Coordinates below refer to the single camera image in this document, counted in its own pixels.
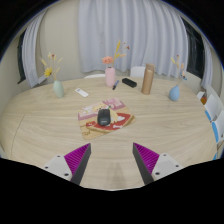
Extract pink vase with flowers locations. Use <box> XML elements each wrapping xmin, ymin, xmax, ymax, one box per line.
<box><xmin>101</xmin><ymin>39</ymin><xmax>131</xmax><ymax>88</ymax></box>

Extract group of white blue chairs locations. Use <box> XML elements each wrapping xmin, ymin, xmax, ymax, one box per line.
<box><xmin>196</xmin><ymin>84</ymin><xmax>224</xmax><ymax>159</ymax></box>

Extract blue vase with flowers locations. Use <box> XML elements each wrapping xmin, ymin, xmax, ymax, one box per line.
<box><xmin>168</xmin><ymin>54</ymin><xmax>188</xmax><ymax>102</ymax></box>

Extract colourful printed mouse pad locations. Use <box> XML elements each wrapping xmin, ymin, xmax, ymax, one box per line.
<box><xmin>77</xmin><ymin>97</ymin><xmax>137</xmax><ymax>141</ymax></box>

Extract narrow white curtain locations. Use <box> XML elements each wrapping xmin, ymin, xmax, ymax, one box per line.
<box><xmin>201</xmin><ymin>36</ymin><xmax>214</xmax><ymax>89</ymax></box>
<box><xmin>21</xmin><ymin>9</ymin><xmax>49</xmax><ymax>88</ymax></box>

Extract green vase with flowers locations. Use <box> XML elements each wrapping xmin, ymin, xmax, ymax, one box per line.
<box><xmin>40</xmin><ymin>52</ymin><xmax>65</xmax><ymax>99</ymax></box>

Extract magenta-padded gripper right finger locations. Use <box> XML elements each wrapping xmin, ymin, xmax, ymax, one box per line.
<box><xmin>132</xmin><ymin>142</ymin><xmax>184</xmax><ymax>185</ymax></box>

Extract white remote control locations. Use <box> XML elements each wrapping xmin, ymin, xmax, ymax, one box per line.
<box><xmin>74</xmin><ymin>87</ymin><xmax>90</xmax><ymax>98</ymax></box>

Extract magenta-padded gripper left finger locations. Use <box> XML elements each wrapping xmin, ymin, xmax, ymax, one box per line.
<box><xmin>42</xmin><ymin>143</ymin><xmax>92</xmax><ymax>186</ymax></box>

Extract dark window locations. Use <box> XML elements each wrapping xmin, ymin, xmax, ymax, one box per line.
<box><xmin>16</xmin><ymin>29</ymin><xmax>28</xmax><ymax>84</ymax></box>
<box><xmin>181</xmin><ymin>18</ymin><xmax>206</xmax><ymax>79</ymax></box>

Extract bronze drink bottle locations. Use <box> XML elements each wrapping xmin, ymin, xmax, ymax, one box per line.
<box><xmin>140</xmin><ymin>63</ymin><xmax>156</xmax><ymax>96</ymax></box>

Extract wide white curtain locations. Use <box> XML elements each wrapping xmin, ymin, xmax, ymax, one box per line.
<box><xmin>77</xmin><ymin>0</ymin><xmax>189</xmax><ymax>79</ymax></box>

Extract black rectangular case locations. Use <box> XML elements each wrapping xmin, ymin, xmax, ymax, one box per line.
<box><xmin>121</xmin><ymin>77</ymin><xmax>138</xmax><ymax>89</ymax></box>

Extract black computer mouse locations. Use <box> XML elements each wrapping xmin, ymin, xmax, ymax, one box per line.
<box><xmin>96</xmin><ymin>108</ymin><xmax>112</xmax><ymax>127</ymax></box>

